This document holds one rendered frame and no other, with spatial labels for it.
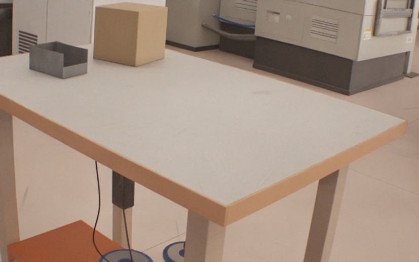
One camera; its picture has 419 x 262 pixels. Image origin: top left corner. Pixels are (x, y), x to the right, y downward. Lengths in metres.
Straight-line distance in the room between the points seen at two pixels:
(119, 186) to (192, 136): 0.21
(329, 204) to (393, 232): 1.39
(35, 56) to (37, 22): 2.85
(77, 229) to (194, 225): 0.98
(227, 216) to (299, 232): 1.85
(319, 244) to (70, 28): 2.95
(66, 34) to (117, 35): 2.41
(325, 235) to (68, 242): 0.90
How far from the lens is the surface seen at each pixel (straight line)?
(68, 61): 1.78
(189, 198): 0.99
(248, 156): 1.15
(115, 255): 1.64
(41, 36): 4.55
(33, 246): 1.98
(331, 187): 1.58
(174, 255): 1.42
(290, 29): 5.68
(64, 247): 1.98
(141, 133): 1.23
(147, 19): 1.83
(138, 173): 1.08
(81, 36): 4.07
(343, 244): 2.75
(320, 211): 1.62
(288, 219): 2.89
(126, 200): 1.31
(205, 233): 1.14
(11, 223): 1.97
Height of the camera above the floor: 1.34
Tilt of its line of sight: 20 degrees down
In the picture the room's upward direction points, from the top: 5 degrees clockwise
